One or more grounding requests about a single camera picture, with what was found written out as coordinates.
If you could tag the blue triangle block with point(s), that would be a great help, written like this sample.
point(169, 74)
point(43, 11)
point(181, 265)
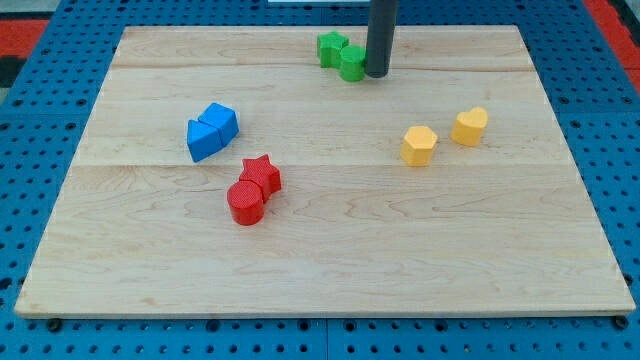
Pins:
point(203, 140)

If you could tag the yellow hexagon block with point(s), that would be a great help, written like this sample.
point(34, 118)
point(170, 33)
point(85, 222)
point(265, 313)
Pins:
point(418, 146)

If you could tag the green star block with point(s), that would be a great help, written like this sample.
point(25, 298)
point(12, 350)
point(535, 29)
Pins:
point(329, 46)

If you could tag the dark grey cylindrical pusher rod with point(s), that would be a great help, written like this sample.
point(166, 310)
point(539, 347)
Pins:
point(380, 35)

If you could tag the blue cube block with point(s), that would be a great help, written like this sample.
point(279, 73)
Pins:
point(224, 119)

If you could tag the yellow heart block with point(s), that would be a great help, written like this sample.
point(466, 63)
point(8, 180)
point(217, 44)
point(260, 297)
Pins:
point(469, 126)

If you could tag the red star block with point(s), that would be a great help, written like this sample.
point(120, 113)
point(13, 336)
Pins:
point(262, 173)

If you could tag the red cylinder block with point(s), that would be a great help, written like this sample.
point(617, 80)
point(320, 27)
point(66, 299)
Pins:
point(245, 202)

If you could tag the green cylinder block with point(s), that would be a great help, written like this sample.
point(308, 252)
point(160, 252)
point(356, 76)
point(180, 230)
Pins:
point(352, 58)

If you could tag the light wooden board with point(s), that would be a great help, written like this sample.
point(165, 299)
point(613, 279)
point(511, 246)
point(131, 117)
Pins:
point(502, 229)

